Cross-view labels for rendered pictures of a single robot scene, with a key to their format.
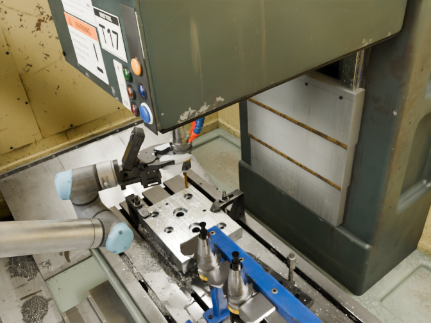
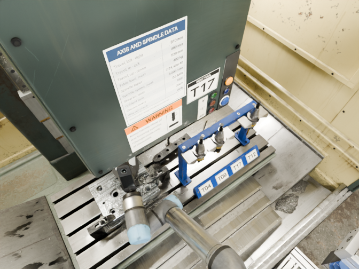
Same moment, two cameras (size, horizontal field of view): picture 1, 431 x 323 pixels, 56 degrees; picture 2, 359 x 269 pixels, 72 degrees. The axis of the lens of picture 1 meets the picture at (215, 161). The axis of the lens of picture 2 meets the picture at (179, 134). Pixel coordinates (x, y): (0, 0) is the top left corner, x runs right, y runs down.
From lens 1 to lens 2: 0.96 m
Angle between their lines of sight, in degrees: 62
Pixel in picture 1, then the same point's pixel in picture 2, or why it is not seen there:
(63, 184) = (146, 231)
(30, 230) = (203, 232)
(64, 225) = (187, 220)
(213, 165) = (7, 201)
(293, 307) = (229, 119)
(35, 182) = not seen: outside the picture
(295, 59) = not seen: hidden behind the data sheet
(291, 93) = not seen: hidden behind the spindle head
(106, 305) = (150, 262)
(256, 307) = (227, 132)
